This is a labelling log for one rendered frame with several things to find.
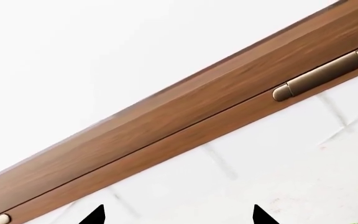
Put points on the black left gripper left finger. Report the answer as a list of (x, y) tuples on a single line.
[(95, 217)]

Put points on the brown wooden cabinet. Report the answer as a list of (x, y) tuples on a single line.
[(179, 109)]

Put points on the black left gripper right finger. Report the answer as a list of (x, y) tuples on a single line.
[(261, 217)]

